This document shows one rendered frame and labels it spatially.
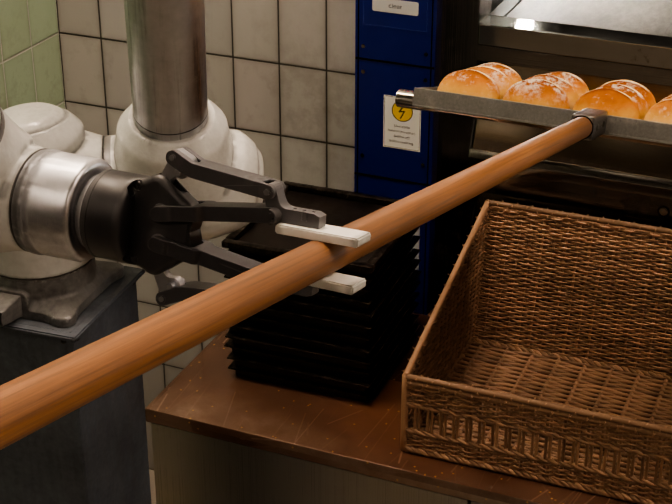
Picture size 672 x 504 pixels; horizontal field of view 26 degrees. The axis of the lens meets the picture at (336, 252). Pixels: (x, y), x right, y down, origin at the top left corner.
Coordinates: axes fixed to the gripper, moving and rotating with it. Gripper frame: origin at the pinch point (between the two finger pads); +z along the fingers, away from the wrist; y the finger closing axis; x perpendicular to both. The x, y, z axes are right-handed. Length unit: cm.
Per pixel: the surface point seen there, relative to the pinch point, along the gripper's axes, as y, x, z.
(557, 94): -2, -106, -7
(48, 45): 9, -152, -123
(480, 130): 13, -156, -31
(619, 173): 16, -154, -4
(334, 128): 17, -158, -61
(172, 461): 75, -117, -70
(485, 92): -1, -105, -17
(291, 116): 16, -158, -70
